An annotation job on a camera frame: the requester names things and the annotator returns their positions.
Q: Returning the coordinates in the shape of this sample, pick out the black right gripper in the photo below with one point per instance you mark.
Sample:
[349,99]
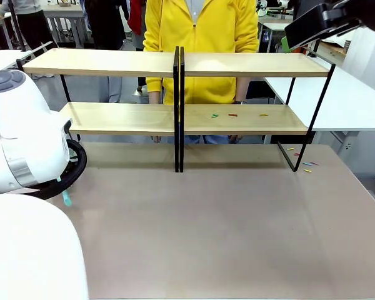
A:
[373,14]

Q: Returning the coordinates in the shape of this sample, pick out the person's left forearm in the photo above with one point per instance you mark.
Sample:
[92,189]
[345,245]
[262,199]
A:
[242,90]

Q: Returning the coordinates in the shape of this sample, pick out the person's right forearm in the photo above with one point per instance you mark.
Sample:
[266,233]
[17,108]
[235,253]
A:
[155,97]

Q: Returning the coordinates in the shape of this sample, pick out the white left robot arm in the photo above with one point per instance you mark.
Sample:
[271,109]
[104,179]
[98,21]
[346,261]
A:
[28,140]

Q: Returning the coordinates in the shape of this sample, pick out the person's left hand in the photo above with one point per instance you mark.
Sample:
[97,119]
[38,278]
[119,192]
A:
[235,137]

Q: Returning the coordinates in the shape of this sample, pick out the person's right hand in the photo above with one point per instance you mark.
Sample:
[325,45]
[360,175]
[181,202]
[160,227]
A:
[156,138]

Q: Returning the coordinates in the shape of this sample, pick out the background grey desk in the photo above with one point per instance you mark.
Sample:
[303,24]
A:
[276,26]

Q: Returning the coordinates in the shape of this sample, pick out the light wooden desk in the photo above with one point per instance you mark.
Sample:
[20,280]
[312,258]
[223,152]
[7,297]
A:
[334,50]

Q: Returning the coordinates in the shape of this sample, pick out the large white table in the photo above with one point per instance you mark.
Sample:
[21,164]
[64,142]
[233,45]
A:
[347,100]

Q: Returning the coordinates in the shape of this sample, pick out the person torso yellow hoodie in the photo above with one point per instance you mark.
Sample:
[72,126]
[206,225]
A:
[206,34]

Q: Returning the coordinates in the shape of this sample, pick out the person's blue jeans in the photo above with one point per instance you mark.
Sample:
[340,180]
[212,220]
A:
[195,139]

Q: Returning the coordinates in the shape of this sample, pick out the background person red jacket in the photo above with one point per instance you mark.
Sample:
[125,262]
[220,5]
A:
[137,18]

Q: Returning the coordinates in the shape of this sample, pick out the background person grey trousers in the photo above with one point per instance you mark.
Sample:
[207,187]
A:
[115,89]

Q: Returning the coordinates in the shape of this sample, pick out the background person black clothes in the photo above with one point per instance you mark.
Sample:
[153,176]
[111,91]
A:
[104,22]

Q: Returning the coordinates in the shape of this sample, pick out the background white desk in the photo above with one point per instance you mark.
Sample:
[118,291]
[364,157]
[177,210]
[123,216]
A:
[68,18]

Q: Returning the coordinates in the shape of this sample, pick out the background person grey shirt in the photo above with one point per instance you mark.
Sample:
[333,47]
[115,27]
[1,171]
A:
[28,18]

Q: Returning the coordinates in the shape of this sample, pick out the white side table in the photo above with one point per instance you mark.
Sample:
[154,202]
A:
[0,59]

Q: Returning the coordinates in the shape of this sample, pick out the wood shelf black metal frame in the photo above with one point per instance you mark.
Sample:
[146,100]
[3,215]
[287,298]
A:
[253,64]
[112,62]

